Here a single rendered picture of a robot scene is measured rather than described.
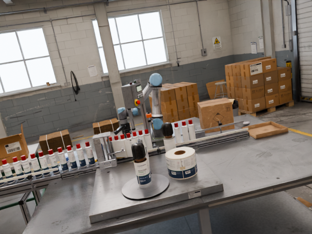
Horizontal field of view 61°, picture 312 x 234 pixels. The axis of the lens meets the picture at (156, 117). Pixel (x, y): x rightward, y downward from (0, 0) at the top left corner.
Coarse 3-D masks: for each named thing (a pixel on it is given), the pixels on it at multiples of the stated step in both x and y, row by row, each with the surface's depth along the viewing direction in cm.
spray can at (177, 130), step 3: (174, 123) 226; (177, 123) 226; (177, 126) 227; (174, 129) 227; (177, 129) 226; (177, 132) 227; (180, 132) 229; (177, 135) 227; (180, 135) 228; (177, 138) 228; (180, 138) 229; (177, 141) 229; (180, 141) 229
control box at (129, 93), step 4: (128, 84) 223; (132, 84) 217; (136, 84) 221; (124, 88) 216; (128, 88) 215; (132, 88) 215; (124, 92) 218; (128, 92) 216; (132, 92) 215; (136, 92) 220; (140, 92) 226; (124, 96) 219; (128, 96) 217; (132, 96) 216; (136, 96) 220; (124, 100) 220; (128, 100) 218; (132, 100) 216; (136, 100) 220; (140, 100) 225; (128, 104) 219; (132, 104) 218; (136, 104) 219; (140, 104) 225; (128, 108) 221
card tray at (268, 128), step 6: (246, 126) 252; (252, 126) 253; (258, 126) 254; (264, 126) 253; (270, 126) 250; (276, 126) 246; (282, 126) 237; (252, 132) 243; (258, 132) 241; (264, 132) 238; (270, 132) 228; (276, 132) 229; (282, 132) 230; (258, 138) 227
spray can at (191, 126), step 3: (189, 120) 227; (189, 123) 228; (192, 123) 229; (189, 126) 228; (192, 126) 227; (189, 129) 229; (192, 129) 228; (189, 132) 230; (192, 132) 229; (189, 135) 231; (192, 135) 229; (192, 138) 230; (195, 138) 231
